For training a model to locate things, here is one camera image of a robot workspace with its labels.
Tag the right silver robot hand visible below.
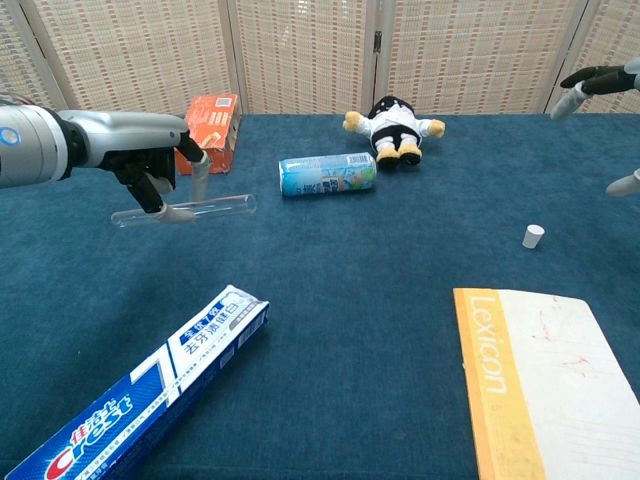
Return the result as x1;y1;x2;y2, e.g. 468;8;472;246
549;55;640;197

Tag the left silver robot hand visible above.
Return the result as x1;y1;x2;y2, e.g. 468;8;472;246
59;110;211;225

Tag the clear glass test tube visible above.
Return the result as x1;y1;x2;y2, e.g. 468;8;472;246
110;193;258;230

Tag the small white cap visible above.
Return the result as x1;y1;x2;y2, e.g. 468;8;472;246
521;224;545;250

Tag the orange cardboard box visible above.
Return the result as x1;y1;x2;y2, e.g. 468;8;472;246
174;93;240;176

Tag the woven folding screen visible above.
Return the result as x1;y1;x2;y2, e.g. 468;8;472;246
0;0;640;121

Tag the light blue drink can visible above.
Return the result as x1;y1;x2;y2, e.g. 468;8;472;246
278;152;378;199

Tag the black and white plush doll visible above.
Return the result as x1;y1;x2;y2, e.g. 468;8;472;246
343;95;446;170

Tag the blue white toothpaste box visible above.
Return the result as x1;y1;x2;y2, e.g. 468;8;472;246
2;284;271;480

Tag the dark blue table cloth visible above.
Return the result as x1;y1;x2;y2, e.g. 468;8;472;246
0;113;640;480

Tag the yellow and white book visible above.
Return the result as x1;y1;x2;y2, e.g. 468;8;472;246
452;287;640;480

